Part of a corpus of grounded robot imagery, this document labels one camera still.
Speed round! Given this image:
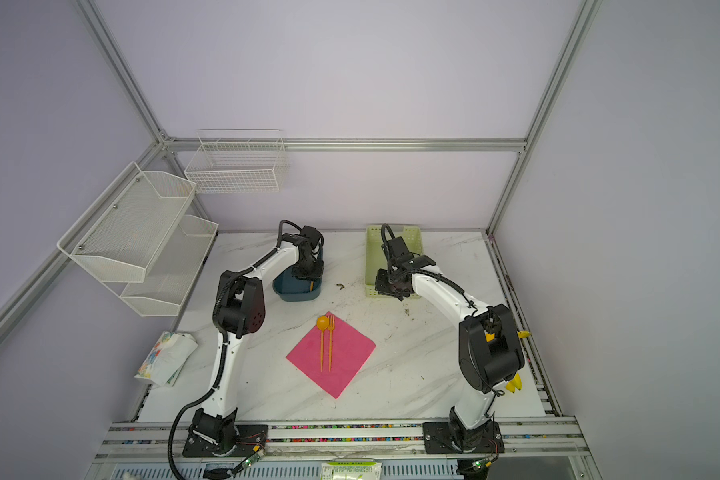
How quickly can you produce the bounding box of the yellow plastic spoon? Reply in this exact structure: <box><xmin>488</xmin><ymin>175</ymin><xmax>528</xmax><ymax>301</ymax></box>
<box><xmin>316</xmin><ymin>315</ymin><xmax>330</xmax><ymax>371</ymax></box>

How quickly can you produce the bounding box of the pink paper napkin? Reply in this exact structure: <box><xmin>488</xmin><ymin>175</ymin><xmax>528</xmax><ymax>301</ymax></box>
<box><xmin>286</xmin><ymin>312</ymin><xmax>376</xmax><ymax>399</ymax></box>

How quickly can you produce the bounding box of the yellow plastic fork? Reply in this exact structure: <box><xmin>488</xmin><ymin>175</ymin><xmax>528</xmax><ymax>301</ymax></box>
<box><xmin>327</xmin><ymin>314</ymin><xmax>336</xmax><ymax>372</ymax></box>

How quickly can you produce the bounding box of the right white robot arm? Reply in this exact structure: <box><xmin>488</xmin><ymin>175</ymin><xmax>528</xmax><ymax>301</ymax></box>
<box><xmin>375</xmin><ymin>224</ymin><xmax>525</xmax><ymax>455</ymax></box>

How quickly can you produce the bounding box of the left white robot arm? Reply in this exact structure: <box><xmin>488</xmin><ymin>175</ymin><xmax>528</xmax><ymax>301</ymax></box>
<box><xmin>183</xmin><ymin>220</ymin><xmax>324</xmax><ymax>456</ymax></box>

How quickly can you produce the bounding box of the colourful napkin packet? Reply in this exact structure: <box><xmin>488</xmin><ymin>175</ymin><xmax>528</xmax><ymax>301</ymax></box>
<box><xmin>134</xmin><ymin>331</ymin><xmax>198</xmax><ymax>387</ymax></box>

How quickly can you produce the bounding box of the teal plastic oval tub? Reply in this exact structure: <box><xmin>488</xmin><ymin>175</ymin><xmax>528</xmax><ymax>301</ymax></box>
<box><xmin>273</xmin><ymin>267</ymin><xmax>322</xmax><ymax>302</ymax></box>

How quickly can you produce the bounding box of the light green plastic basket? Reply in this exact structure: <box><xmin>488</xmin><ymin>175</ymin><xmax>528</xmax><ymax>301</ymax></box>
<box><xmin>363</xmin><ymin>224</ymin><xmax>427</xmax><ymax>299</ymax></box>

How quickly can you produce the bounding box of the yellow bananas bunch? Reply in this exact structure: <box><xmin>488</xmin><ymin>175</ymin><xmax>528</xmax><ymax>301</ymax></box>
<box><xmin>485</xmin><ymin>330</ymin><xmax>531</xmax><ymax>394</ymax></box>

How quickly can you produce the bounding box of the white perforated metal shelf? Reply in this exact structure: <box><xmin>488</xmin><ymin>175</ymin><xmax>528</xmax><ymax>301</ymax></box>
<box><xmin>57</xmin><ymin>163</ymin><xmax>218</xmax><ymax>317</ymax></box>

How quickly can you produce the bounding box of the green white label box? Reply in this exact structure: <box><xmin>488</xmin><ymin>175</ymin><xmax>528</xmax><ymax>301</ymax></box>
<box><xmin>319</xmin><ymin>461</ymin><xmax>383</xmax><ymax>480</ymax></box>

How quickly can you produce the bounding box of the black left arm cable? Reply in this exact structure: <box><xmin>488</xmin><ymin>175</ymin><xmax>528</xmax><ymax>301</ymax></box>
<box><xmin>165</xmin><ymin>219</ymin><xmax>304</xmax><ymax>480</ymax></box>

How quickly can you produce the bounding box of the white wire basket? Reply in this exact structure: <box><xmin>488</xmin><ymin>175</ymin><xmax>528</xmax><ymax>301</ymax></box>
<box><xmin>184</xmin><ymin>129</ymin><xmax>289</xmax><ymax>194</ymax></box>

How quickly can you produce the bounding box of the aluminium frame profile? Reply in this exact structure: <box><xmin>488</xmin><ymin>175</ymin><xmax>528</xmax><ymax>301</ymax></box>
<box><xmin>0</xmin><ymin>1</ymin><xmax>601</xmax><ymax>349</ymax></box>

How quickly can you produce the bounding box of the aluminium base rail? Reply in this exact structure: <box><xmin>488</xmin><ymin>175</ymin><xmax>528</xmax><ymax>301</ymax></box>
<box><xmin>86</xmin><ymin>417</ymin><xmax>601</xmax><ymax>479</ymax></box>

